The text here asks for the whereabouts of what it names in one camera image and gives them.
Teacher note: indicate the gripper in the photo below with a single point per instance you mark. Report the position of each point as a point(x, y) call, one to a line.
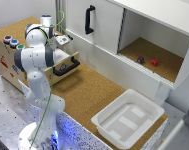
point(63, 41)

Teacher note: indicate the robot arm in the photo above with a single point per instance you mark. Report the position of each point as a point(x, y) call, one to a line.
point(36, 86)

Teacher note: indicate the wooden drawer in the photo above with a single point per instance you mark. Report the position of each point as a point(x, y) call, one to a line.
point(62, 58)

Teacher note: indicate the wooden drawer box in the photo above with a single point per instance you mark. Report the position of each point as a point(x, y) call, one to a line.
point(7, 56)

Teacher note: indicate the purple block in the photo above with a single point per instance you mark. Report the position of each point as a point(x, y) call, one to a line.
point(140, 60)

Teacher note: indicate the pink block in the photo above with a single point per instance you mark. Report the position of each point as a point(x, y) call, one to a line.
point(154, 62)

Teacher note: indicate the green button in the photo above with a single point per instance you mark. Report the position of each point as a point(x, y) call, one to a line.
point(20, 47)

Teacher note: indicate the white sliding door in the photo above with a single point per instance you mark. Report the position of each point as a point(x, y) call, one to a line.
point(105, 23)

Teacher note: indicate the blue button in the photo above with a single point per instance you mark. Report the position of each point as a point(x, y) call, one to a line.
point(14, 42)

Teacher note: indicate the red button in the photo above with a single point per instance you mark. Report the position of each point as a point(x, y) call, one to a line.
point(8, 39)

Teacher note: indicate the white cabinet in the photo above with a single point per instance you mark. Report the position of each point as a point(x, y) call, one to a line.
point(160, 20)

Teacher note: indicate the white plastic box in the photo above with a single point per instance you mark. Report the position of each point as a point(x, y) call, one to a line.
point(127, 120)

